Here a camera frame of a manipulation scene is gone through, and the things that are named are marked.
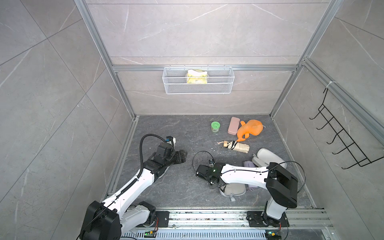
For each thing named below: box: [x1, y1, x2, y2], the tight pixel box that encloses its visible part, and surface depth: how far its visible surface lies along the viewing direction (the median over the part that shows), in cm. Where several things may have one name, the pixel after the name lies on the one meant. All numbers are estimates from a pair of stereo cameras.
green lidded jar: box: [211, 121, 221, 133], surface depth 110 cm
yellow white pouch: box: [187, 68, 208, 84], surface depth 89 cm
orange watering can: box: [236, 119, 263, 142], surface depth 107 cm
